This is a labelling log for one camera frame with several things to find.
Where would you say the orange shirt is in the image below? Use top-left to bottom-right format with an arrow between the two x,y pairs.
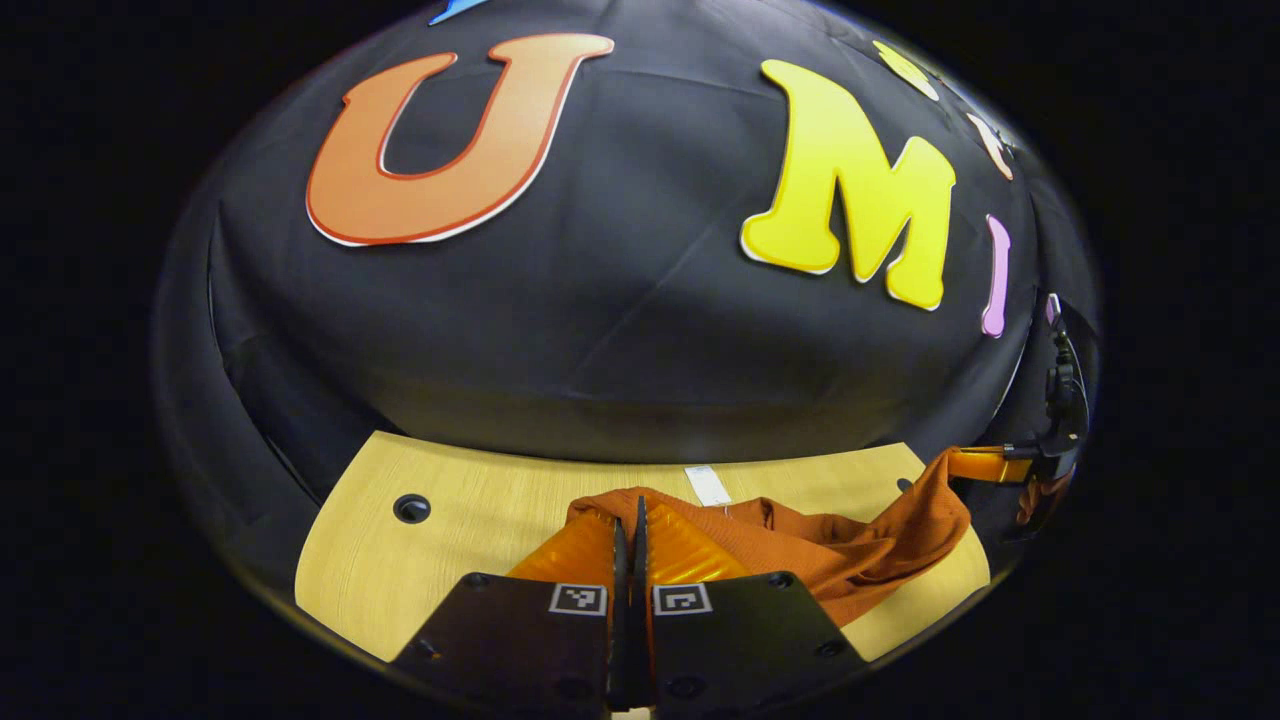
565,447 -> 973,629

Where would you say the black backdrop cloth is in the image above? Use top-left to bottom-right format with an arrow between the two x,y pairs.
150,0 -> 1101,601

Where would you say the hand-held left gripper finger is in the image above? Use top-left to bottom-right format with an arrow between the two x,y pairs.
632,495 -> 869,716
390,495 -> 633,716

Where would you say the white label sticker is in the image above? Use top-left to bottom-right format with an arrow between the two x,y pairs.
684,465 -> 734,508

